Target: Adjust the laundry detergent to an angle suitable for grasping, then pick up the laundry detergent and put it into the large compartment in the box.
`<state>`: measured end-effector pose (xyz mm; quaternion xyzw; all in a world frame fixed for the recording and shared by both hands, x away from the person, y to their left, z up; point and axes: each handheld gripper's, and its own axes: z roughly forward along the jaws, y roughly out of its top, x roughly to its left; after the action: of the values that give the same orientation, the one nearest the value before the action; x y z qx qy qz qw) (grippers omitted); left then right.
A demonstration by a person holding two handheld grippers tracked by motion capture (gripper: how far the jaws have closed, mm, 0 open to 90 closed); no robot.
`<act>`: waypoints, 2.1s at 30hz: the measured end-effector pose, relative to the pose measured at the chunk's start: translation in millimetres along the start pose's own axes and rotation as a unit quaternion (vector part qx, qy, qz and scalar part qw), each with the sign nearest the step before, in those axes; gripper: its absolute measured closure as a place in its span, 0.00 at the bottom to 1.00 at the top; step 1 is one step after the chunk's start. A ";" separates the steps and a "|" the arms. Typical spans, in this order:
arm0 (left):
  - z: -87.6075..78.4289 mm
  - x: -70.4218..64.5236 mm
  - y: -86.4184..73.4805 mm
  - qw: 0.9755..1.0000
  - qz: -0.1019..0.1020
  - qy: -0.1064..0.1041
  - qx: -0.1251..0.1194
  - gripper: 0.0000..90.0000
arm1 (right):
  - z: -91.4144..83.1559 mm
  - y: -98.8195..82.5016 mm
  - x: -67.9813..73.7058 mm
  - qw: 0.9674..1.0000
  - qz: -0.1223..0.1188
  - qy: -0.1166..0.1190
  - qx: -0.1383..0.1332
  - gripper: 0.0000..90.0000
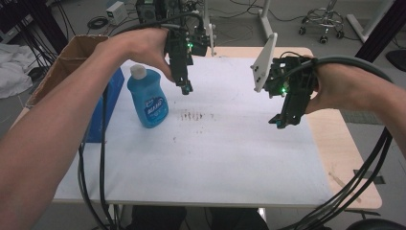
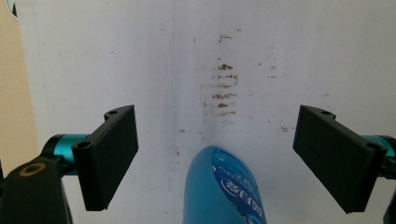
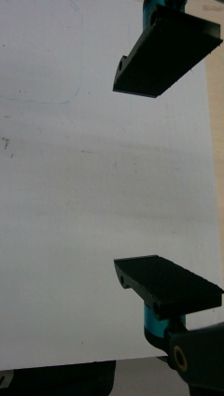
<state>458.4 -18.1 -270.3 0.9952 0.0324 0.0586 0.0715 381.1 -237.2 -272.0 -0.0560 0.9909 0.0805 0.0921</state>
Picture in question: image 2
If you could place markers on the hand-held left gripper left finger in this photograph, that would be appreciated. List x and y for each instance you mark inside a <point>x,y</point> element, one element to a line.
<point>106,161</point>

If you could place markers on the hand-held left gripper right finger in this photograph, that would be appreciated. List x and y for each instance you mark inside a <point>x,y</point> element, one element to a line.
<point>339,158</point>

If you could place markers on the blue plastic bottle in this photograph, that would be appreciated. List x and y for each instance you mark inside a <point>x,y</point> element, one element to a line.
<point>222,189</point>

